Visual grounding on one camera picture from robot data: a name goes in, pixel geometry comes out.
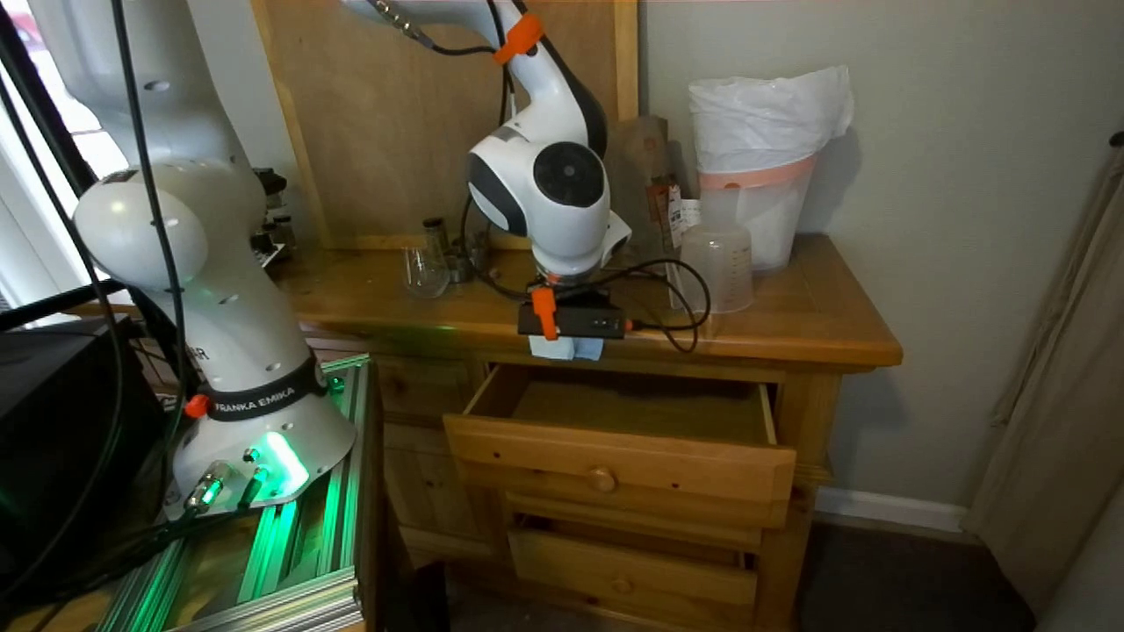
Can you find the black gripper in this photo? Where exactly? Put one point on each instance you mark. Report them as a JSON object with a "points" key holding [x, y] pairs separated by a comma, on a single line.
{"points": [[572, 328]]}

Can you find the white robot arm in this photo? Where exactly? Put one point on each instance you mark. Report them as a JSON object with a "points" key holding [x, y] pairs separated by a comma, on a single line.
{"points": [[176, 223]]}

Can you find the wooden dresser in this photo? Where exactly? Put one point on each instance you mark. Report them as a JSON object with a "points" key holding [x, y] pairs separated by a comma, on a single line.
{"points": [[799, 341]]}

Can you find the clear glass bowl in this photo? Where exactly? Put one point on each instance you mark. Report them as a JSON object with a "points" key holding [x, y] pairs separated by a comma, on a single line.
{"points": [[428, 273]]}

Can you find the clear plastic cup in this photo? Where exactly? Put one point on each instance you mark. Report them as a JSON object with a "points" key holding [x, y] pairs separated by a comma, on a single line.
{"points": [[717, 270]]}

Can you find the white lined trash bin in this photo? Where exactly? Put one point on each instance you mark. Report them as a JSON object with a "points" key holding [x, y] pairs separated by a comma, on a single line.
{"points": [[755, 146]]}

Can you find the wooden back board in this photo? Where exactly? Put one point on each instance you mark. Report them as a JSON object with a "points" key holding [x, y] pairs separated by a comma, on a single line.
{"points": [[380, 124]]}

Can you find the beige curtain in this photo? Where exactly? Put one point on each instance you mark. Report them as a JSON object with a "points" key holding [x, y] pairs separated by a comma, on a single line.
{"points": [[1062, 416]]}

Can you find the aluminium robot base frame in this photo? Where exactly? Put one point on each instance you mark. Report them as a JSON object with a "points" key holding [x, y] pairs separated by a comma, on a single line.
{"points": [[278, 570]]}

